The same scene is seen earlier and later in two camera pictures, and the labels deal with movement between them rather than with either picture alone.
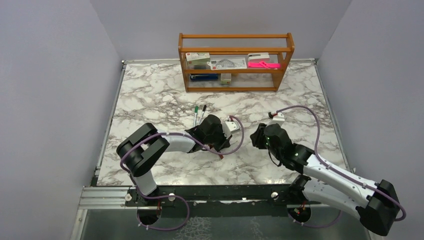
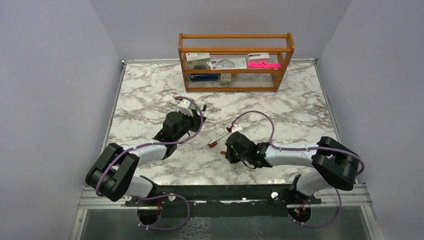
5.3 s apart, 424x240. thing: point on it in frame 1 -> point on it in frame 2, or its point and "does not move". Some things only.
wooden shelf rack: (228, 62) does not move
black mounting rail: (240, 200) does not move
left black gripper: (225, 143) -> (195, 120)
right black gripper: (257, 136) -> (231, 158)
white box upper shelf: (258, 57) does not move
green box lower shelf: (225, 78) does not move
